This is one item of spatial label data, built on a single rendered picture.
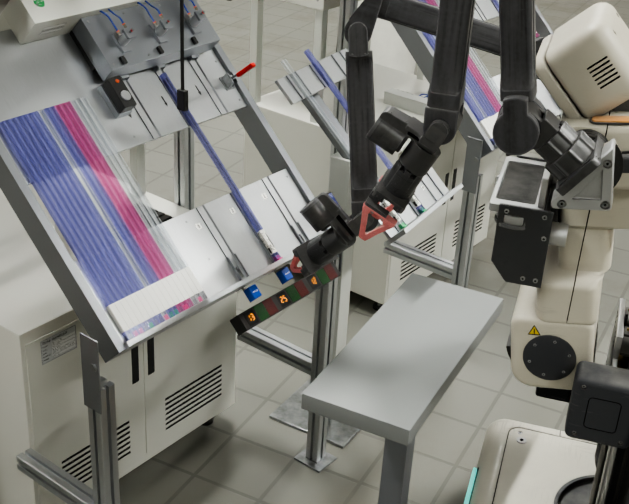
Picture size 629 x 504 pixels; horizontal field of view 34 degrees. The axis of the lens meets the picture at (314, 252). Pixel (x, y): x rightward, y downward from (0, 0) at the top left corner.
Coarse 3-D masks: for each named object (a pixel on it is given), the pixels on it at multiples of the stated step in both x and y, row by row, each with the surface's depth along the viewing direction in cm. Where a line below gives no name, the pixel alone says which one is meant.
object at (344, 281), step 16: (336, 160) 265; (336, 176) 267; (336, 192) 269; (352, 256) 281; (336, 304) 283; (336, 320) 285; (336, 336) 288; (336, 352) 290; (304, 384) 314; (288, 400) 307; (272, 416) 300; (288, 416) 300; (304, 416) 300; (304, 432) 295; (336, 432) 294; (352, 432) 295
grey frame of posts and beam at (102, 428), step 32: (192, 160) 276; (192, 192) 281; (320, 288) 258; (320, 320) 263; (320, 352) 266; (96, 416) 204; (320, 416) 275; (96, 448) 209; (320, 448) 281; (96, 480) 212
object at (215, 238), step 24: (264, 192) 241; (288, 192) 246; (192, 216) 225; (216, 216) 229; (240, 216) 233; (264, 216) 238; (288, 216) 242; (192, 240) 222; (216, 240) 226; (240, 240) 230; (288, 240) 239; (192, 264) 219; (216, 264) 223; (240, 264) 227; (264, 264) 232; (216, 288) 221; (120, 336) 201
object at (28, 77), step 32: (0, 32) 214; (0, 64) 211; (32, 64) 216; (64, 64) 221; (192, 64) 244; (0, 96) 208; (32, 96) 213; (64, 96) 218; (96, 96) 223; (160, 96) 234; (192, 96) 240; (224, 96) 246; (128, 128) 224; (160, 128) 230
